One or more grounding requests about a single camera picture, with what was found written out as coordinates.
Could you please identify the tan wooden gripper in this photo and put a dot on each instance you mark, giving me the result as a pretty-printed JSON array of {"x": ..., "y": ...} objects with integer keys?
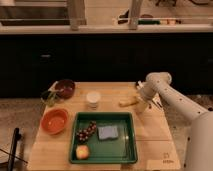
[{"x": 141, "y": 105}]

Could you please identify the yellow banana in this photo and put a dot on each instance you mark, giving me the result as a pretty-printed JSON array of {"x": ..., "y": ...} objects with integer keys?
[{"x": 128, "y": 102}]

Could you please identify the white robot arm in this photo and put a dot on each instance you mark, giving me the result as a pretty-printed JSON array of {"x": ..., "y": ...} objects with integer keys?
[{"x": 199, "y": 149}]

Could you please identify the dark maroon bowl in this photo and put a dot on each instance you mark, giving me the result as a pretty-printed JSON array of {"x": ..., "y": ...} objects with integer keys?
[{"x": 65, "y": 88}]

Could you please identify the orange-red bowl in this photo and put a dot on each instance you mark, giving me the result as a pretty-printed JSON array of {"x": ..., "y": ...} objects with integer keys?
[{"x": 54, "y": 121}]

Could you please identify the blue sponge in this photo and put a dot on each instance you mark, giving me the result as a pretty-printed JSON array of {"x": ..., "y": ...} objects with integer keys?
[{"x": 107, "y": 132}]

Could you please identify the green plastic tray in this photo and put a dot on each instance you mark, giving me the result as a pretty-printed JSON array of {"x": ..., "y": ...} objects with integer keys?
[{"x": 119, "y": 150}]

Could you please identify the white cup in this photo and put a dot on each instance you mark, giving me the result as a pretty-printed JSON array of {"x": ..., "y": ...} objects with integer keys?
[{"x": 93, "y": 98}]

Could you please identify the red grape bunch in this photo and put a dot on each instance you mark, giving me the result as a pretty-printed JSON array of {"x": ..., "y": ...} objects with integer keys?
[{"x": 84, "y": 134}]

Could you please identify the red yellow apple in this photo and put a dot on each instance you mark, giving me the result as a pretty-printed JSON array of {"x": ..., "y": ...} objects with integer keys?
[{"x": 82, "y": 152}]

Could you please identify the green leafy vegetable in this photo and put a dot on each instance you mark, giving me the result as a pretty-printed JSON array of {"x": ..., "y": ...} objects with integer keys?
[{"x": 49, "y": 98}]

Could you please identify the white handled tool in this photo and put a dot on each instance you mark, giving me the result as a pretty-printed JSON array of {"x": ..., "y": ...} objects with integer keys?
[{"x": 156, "y": 102}]

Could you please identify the right wooden post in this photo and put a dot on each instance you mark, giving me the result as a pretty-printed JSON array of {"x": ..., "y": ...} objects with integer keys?
[{"x": 134, "y": 14}]

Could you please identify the wooden post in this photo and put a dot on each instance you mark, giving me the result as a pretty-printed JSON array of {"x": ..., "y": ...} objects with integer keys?
[
  {"x": 76, "y": 13},
  {"x": 134, "y": 14}
]

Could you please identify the left wooden post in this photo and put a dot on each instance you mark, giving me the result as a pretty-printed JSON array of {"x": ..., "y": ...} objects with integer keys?
[{"x": 76, "y": 13}]

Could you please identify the black stand post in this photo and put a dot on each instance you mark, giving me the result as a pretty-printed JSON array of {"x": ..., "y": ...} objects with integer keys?
[{"x": 16, "y": 137}]

